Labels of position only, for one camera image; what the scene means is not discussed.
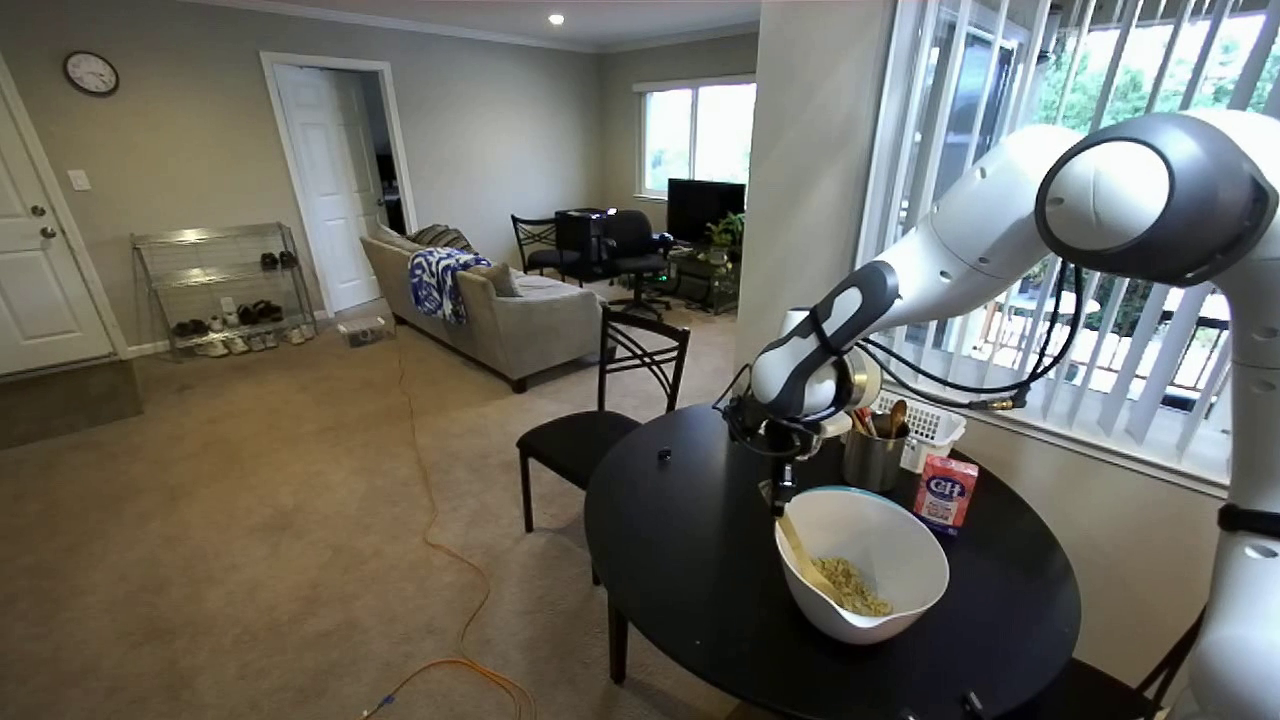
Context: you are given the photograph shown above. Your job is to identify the black office chair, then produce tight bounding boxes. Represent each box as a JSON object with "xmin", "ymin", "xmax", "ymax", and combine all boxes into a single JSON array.
[{"xmin": 606, "ymin": 207, "xmax": 681, "ymax": 314}]

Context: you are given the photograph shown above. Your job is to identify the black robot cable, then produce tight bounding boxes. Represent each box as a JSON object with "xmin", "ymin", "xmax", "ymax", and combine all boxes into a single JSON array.
[{"xmin": 851, "ymin": 262, "xmax": 1090, "ymax": 412}]

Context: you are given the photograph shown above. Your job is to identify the black metal dining chair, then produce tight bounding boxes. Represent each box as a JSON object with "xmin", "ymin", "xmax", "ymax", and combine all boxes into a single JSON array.
[{"xmin": 512, "ymin": 301, "xmax": 696, "ymax": 535}]

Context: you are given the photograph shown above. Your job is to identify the chrome shoe rack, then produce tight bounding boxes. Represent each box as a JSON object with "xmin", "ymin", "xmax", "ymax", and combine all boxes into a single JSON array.
[{"xmin": 128, "ymin": 221, "xmax": 326, "ymax": 358}]

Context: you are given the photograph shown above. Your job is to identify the white bowl with teal handle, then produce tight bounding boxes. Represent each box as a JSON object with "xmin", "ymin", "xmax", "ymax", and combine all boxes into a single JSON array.
[{"xmin": 771, "ymin": 480, "xmax": 955, "ymax": 652}]

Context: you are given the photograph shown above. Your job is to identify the yellow macaroni pasta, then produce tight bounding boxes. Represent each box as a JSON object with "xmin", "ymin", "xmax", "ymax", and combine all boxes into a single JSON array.
[{"xmin": 812, "ymin": 552, "xmax": 897, "ymax": 620}]

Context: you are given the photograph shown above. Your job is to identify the white open interior door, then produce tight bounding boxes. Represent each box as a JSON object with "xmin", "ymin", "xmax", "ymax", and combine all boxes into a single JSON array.
[{"xmin": 273, "ymin": 59, "xmax": 386, "ymax": 319}]

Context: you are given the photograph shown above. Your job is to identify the white panelled entrance door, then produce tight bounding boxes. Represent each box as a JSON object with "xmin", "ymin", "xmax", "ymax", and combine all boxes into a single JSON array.
[{"xmin": 0, "ymin": 65, "xmax": 122, "ymax": 381}]

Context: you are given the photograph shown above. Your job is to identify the pink C&H sugar box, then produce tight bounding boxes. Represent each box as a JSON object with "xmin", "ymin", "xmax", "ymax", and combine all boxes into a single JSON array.
[{"xmin": 914, "ymin": 454, "xmax": 985, "ymax": 535}]

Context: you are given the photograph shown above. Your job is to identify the orange extension cable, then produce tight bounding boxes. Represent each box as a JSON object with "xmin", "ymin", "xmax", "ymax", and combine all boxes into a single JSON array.
[{"xmin": 357, "ymin": 358, "xmax": 535, "ymax": 720}]

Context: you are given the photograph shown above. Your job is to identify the white vertical window blinds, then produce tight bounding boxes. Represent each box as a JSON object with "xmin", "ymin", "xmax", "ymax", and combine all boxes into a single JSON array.
[{"xmin": 858, "ymin": 0, "xmax": 1280, "ymax": 486}]

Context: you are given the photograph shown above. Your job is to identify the grey utensil holder canister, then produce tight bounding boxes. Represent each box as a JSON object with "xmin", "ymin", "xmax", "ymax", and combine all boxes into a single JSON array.
[{"xmin": 841, "ymin": 422, "xmax": 914, "ymax": 498}]

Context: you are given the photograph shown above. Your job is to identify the round wall clock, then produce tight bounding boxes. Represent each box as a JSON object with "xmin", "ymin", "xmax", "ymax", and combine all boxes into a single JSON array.
[{"xmin": 62, "ymin": 48, "xmax": 125, "ymax": 102}]

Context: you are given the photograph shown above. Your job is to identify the blue patterned blanket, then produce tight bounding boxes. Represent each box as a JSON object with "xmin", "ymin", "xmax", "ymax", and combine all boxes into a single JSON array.
[{"xmin": 403, "ymin": 241, "xmax": 494, "ymax": 323}]

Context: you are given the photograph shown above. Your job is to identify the round black table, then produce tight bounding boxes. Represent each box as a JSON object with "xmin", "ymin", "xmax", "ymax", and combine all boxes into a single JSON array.
[{"xmin": 579, "ymin": 404, "xmax": 1083, "ymax": 720}]

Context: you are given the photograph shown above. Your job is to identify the black ladder-back chair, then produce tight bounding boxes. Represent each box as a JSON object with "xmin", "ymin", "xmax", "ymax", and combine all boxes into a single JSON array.
[{"xmin": 508, "ymin": 212, "xmax": 572, "ymax": 281}]

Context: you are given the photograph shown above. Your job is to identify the long light wooden spoon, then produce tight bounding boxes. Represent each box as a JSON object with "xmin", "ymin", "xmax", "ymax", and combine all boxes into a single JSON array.
[{"xmin": 771, "ymin": 504, "xmax": 858, "ymax": 606}]

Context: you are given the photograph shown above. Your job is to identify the brown doormat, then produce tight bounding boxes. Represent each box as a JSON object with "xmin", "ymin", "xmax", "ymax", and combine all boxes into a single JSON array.
[{"xmin": 0, "ymin": 358, "xmax": 143, "ymax": 454}]

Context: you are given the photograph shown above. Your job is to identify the black television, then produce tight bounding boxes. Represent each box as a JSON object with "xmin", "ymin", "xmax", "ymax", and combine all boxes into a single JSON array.
[{"xmin": 663, "ymin": 178, "xmax": 750, "ymax": 247}]

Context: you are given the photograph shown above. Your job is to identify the white plastic basket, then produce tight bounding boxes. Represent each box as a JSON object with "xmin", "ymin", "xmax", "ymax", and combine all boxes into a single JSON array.
[{"xmin": 866, "ymin": 387, "xmax": 972, "ymax": 478}]

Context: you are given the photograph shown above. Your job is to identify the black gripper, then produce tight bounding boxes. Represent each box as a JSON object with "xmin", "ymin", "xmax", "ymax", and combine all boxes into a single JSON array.
[{"xmin": 720, "ymin": 398, "xmax": 841, "ymax": 519}]

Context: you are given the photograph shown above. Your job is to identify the grey sofa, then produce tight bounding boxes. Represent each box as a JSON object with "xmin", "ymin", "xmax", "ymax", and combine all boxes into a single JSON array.
[{"xmin": 357, "ymin": 221, "xmax": 608, "ymax": 398}]

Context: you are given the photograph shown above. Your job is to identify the black chair beside robot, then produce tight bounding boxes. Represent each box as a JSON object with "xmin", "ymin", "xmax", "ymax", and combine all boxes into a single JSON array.
[{"xmin": 1007, "ymin": 607, "xmax": 1208, "ymax": 720}]

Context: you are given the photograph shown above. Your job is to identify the green house plant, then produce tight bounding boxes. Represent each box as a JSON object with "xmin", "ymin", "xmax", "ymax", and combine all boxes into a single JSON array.
[{"xmin": 703, "ymin": 207, "xmax": 750, "ymax": 272}]

